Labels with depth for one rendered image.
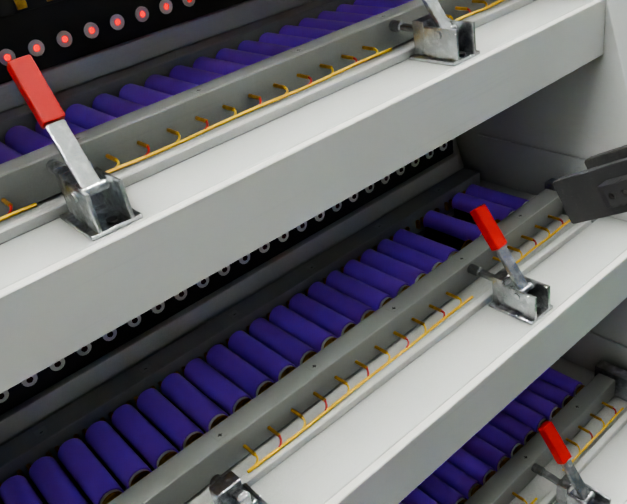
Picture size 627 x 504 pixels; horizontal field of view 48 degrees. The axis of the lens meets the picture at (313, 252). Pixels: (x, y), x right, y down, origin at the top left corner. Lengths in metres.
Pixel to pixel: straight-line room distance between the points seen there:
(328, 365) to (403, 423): 0.06
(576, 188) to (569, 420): 0.31
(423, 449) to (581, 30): 0.34
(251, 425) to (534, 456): 0.30
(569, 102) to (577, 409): 0.29
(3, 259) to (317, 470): 0.23
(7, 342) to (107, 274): 0.05
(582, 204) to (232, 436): 0.26
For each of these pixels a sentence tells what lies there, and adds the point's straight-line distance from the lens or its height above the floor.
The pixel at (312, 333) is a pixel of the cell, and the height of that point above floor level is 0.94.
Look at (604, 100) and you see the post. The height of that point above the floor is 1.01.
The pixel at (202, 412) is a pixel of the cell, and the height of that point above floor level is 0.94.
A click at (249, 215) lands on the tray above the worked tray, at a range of 0.38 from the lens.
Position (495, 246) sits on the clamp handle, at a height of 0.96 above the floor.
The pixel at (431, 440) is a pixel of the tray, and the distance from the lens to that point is 0.49.
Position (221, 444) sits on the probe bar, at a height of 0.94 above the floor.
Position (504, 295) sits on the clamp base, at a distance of 0.56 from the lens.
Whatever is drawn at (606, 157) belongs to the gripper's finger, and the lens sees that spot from 0.48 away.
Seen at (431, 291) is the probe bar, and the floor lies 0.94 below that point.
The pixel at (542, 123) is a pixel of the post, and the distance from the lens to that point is 0.69.
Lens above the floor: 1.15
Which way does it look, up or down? 16 degrees down
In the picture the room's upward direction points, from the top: 21 degrees counter-clockwise
